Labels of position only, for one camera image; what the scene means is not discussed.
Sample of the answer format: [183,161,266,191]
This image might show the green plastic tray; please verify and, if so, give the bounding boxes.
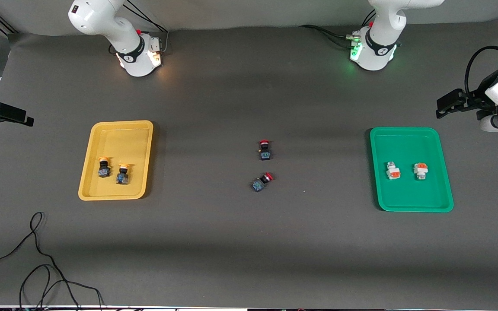
[370,127,454,213]

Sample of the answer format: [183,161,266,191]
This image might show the yellow plastic tray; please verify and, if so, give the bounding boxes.
[78,120,154,201]

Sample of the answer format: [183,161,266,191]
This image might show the dark grey table mat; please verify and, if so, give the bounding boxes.
[0,15,498,308]

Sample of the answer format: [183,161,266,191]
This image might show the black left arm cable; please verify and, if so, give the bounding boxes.
[465,45,498,94]

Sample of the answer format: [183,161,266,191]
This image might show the thin black loose cable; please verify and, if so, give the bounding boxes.
[0,212,105,311]

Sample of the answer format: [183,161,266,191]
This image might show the black left base cables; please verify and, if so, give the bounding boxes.
[299,25,360,49]

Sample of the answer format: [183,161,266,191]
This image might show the black base cables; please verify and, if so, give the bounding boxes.
[299,25,360,49]
[124,0,170,56]

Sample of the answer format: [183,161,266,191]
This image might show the black right base cables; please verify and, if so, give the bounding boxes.
[124,0,170,56]

